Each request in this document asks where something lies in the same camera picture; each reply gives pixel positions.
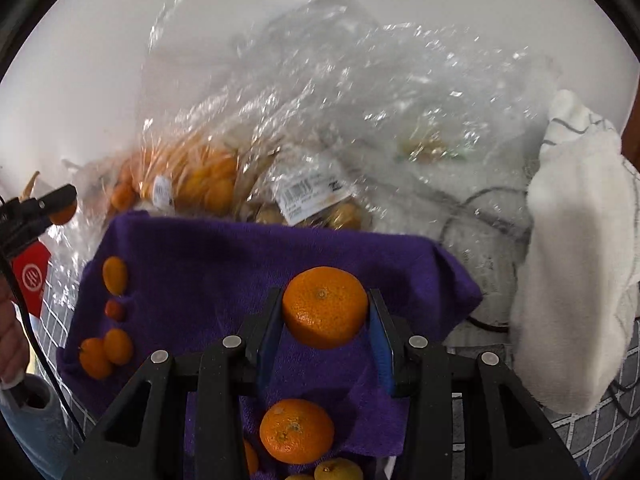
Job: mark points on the bagged oranges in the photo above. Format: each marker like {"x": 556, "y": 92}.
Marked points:
{"x": 283, "y": 187}

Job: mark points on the white crumpled towel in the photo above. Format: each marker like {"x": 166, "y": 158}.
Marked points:
{"x": 573, "y": 312}

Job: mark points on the purple towel covered tray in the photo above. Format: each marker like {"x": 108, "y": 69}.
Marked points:
{"x": 192, "y": 282}

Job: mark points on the red paper shopping bag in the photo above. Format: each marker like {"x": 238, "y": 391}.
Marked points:
{"x": 31, "y": 268}

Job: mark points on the person's left hand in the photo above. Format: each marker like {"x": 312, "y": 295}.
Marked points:
{"x": 14, "y": 347}

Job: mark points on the small red tomato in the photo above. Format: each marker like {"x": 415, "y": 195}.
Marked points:
{"x": 115, "y": 311}

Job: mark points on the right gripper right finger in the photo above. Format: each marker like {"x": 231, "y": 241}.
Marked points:
{"x": 505, "y": 433}

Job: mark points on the yellow-green fruit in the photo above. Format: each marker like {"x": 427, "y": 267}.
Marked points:
{"x": 338, "y": 469}
{"x": 299, "y": 477}

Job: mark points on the large clear plastic bag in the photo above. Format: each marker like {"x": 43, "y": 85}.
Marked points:
{"x": 435, "y": 129}

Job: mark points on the large stemmed orange mandarin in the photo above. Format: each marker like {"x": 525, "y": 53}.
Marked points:
{"x": 93, "y": 359}

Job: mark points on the oval orange mandarin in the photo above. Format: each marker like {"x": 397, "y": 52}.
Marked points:
{"x": 115, "y": 275}

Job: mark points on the small clear plastic bag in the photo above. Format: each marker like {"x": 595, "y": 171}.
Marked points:
{"x": 106, "y": 188}

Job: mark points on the orange kumquat front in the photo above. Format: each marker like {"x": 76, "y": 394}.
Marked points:
{"x": 118, "y": 347}

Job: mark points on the light blue left sleeve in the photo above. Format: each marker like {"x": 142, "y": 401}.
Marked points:
{"x": 34, "y": 414}

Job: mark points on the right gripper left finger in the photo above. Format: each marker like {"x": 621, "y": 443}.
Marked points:
{"x": 141, "y": 435}

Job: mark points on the grey checked tablecloth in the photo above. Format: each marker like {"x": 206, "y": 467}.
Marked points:
{"x": 598, "y": 440}

